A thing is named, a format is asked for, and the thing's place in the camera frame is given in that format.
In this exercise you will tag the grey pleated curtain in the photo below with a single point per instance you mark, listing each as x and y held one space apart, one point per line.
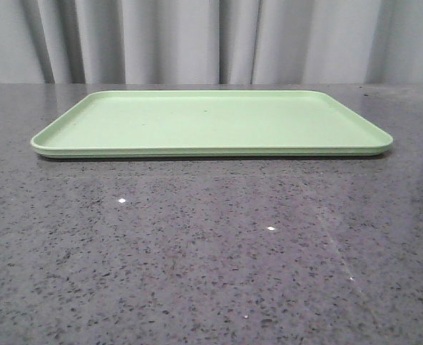
211 42

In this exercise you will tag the light green plastic tray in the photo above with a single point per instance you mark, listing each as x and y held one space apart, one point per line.
226 123

